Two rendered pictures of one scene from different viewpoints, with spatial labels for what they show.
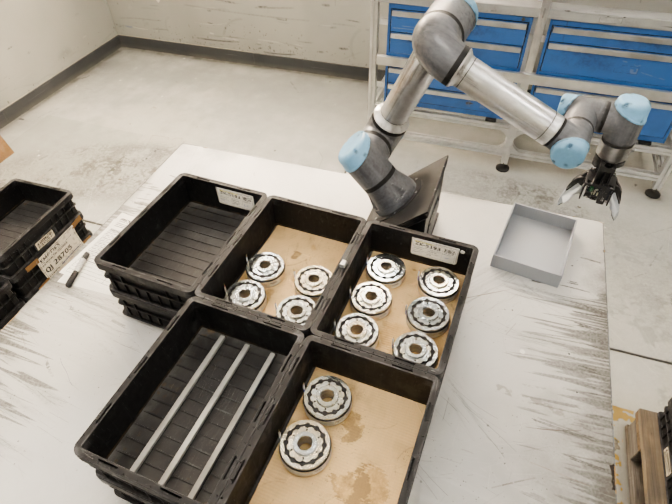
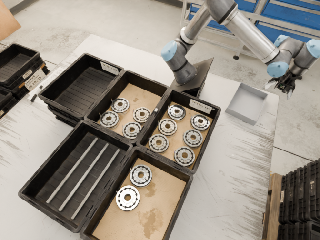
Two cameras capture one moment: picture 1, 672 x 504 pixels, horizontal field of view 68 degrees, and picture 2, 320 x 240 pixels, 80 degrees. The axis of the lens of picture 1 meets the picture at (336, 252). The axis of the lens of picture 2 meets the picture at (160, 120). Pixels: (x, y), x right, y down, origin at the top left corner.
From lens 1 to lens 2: 0.29 m
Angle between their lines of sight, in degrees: 13
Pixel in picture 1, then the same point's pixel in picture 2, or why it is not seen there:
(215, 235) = (99, 85)
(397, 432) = (171, 194)
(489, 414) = (213, 183)
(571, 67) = (277, 13)
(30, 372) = (12, 141)
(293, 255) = (134, 100)
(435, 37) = not seen: outside the picture
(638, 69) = (309, 18)
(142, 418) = (55, 175)
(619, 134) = (304, 61)
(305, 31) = not seen: outside the picture
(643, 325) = (283, 135)
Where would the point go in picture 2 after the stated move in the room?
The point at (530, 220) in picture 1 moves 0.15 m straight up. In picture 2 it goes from (246, 91) to (256, 76)
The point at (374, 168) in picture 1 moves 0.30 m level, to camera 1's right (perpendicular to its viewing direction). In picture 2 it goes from (177, 61) to (227, 65)
